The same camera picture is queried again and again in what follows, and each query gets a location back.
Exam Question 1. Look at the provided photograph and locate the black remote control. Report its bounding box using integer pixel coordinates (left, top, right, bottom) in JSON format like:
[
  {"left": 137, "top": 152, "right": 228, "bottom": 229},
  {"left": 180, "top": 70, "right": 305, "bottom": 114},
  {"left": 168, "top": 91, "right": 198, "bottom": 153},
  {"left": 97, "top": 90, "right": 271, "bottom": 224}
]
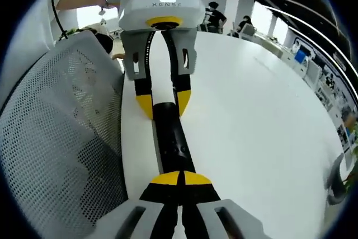
[{"left": 153, "top": 101, "right": 196, "bottom": 174}]

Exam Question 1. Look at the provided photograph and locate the white office chair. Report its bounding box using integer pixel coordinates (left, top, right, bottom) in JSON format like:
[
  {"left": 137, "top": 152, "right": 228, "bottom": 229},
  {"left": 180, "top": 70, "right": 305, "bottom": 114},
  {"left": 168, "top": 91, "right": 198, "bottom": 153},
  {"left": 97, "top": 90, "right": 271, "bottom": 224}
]
[{"left": 239, "top": 23, "right": 256, "bottom": 39}]

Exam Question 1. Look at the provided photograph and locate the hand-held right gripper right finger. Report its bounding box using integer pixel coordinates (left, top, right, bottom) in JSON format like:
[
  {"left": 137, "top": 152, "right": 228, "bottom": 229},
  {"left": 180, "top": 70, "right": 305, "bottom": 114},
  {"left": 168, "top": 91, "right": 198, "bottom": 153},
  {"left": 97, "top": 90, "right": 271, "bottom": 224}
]
[{"left": 181, "top": 171, "right": 270, "bottom": 239}]

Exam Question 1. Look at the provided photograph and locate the grey plant pot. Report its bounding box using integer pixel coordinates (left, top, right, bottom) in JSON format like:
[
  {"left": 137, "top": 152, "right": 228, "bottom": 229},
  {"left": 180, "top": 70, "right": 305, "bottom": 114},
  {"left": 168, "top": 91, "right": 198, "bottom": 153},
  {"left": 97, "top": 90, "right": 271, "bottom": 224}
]
[{"left": 325, "top": 153, "right": 348, "bottom": 205}]

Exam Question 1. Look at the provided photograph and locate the grey mesh office chair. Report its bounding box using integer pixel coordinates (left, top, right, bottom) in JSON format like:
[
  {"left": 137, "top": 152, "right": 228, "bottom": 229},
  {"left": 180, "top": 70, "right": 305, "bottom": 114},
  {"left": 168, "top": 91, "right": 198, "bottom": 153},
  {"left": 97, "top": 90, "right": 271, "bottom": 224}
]
[{"left": 0, "top": 30, "right": 133, "bottom": 239}]

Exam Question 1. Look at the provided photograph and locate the black chest cable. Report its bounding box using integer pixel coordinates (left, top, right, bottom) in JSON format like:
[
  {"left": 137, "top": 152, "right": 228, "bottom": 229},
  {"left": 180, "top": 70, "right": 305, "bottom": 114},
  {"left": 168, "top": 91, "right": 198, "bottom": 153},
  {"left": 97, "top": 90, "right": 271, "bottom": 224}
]
[{"left": 50, "top": 0, "right": 70, "bottom": 40}]

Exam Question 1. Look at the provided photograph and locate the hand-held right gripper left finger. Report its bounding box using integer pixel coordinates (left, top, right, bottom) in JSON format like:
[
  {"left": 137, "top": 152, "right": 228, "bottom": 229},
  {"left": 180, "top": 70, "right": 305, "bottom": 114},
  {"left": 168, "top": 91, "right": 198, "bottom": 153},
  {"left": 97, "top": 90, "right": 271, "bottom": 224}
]
[{"left": 96, "top": 170, "right": 182, "bottom": 239}]

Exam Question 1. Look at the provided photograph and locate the blue bin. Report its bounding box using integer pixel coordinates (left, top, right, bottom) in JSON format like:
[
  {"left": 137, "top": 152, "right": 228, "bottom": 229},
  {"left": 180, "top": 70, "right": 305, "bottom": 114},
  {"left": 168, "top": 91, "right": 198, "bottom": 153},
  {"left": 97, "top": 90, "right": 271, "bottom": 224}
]
[{"left": 295, "top": 49, "right": 308, "bottom": 64}]

